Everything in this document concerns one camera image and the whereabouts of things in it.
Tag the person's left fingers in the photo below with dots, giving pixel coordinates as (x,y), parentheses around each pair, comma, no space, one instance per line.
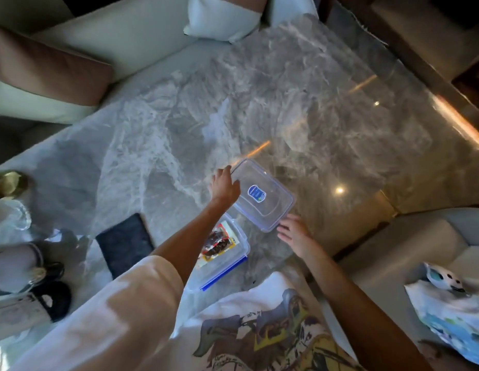
(223,172)

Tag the person's left hand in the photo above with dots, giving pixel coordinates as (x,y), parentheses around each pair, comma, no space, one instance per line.
(224,189)

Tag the white cushion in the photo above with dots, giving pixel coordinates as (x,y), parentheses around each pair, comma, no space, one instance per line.
(220,17)

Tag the brown cushion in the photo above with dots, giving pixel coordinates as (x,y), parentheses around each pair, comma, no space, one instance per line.
(46,65)

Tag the white printed t-shirt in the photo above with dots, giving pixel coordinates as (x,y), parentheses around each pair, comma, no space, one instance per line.
(119,320)

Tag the person's right hand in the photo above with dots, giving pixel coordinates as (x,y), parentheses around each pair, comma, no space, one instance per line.
(299,235)

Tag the white blue patterned cloth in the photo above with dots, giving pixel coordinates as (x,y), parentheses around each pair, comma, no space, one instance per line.
(451,316)

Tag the clear glass bowl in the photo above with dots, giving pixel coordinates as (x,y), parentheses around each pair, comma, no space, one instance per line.
(13,218)

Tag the person's right forearm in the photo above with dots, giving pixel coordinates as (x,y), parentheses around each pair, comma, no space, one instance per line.
(359,312)

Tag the person's left forearm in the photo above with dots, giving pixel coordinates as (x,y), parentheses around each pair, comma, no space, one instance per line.
(193,239)

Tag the white spotted plush toy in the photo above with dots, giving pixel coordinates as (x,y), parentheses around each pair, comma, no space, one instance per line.
(442,278)

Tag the clear plastic lid blue label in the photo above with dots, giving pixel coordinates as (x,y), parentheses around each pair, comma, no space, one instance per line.
(262,197)

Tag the clear plastic container blue clip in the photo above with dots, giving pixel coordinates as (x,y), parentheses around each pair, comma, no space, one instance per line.
(227,262)

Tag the red yellow snack packet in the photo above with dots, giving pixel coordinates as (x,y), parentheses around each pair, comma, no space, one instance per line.
(219,243)

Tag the beige sofa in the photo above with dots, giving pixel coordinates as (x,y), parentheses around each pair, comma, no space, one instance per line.
(119,34)

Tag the dark blue cloth mat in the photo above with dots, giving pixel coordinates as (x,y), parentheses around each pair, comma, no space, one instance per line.
(125,245)

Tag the grey armchair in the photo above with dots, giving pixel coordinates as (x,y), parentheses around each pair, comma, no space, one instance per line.
(397,243)

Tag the person's right fingers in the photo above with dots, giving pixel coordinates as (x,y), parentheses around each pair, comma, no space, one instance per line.
(286,227)

